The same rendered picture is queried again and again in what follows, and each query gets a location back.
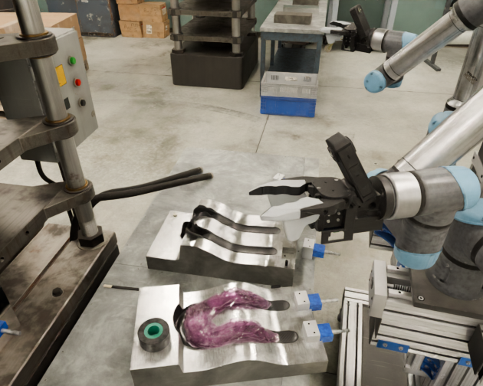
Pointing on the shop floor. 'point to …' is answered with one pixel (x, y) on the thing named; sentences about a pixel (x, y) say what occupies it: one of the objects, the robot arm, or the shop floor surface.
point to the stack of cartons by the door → (143, 19)
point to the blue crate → (287, 106)
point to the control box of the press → (12, 80)
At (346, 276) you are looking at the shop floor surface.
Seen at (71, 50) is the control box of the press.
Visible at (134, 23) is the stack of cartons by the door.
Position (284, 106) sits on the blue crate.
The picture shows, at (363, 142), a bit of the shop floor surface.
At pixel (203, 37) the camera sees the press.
